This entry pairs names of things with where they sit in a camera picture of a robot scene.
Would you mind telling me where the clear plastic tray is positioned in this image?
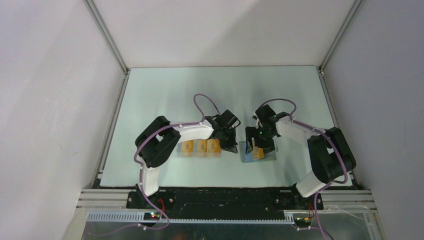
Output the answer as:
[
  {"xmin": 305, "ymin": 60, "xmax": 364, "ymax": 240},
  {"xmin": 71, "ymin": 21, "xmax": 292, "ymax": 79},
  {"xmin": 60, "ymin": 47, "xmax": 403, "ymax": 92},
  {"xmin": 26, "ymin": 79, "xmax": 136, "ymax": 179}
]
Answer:
[{"xmin": 176, "ymin": 139, "xmax": 222, "ymax": 158}]

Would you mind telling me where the aluminium frame rail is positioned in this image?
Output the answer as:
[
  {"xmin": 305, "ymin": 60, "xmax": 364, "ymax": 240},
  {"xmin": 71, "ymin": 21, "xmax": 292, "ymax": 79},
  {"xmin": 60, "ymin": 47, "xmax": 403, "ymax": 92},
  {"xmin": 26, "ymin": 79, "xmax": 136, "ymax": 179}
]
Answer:
[{"xmin": 76, "ymin": 185, "xmax": 377, "ymax": 225}]

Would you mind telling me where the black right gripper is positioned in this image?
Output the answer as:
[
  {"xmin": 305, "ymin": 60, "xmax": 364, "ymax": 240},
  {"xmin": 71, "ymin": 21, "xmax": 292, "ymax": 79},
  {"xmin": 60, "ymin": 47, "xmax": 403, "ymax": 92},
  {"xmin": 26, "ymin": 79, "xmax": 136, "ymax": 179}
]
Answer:
[{"xmin": 245, "ymin": 126, "xmax": 276, "ymax": 155}]

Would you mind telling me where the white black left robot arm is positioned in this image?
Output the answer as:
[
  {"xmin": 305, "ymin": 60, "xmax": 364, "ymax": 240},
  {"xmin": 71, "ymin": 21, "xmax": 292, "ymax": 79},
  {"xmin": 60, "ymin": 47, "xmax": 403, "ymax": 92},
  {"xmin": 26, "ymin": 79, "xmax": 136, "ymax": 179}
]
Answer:
[{"xmin": 134, "ymin": 110, "xmax": 241, "ymax": 208}]

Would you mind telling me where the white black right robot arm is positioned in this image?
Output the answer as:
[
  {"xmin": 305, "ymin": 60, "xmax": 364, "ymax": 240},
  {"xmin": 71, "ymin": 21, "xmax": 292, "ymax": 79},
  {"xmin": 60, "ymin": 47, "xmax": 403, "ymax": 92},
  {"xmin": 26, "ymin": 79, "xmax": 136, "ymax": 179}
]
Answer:
[{"xmin": 245, "ymin": 104, "xmax": 357, "ymax": 209}]

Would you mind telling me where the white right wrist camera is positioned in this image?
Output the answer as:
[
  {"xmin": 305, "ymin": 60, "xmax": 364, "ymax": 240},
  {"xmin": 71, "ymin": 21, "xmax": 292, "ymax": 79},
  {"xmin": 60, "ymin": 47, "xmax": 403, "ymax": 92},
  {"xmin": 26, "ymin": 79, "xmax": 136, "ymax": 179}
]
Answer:
[{"xmin": 252, "ymin": 113, "xmax": 260, "ymax": 129}]

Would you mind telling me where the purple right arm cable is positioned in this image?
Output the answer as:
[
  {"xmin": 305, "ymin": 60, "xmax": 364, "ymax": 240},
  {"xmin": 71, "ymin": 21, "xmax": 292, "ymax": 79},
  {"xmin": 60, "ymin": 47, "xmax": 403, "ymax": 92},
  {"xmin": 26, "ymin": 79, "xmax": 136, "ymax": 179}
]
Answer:
[{"xmin": 256, "ymin": 98, "xmax": 349, "ymax": 240}]

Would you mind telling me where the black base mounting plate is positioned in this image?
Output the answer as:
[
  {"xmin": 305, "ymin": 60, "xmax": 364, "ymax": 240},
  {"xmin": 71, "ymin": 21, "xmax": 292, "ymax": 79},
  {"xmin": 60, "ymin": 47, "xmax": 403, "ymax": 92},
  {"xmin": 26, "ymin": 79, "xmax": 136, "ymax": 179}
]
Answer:
[{"xmin": 126, "ymin": 187, "xmax": 324, "ymax": 221}]

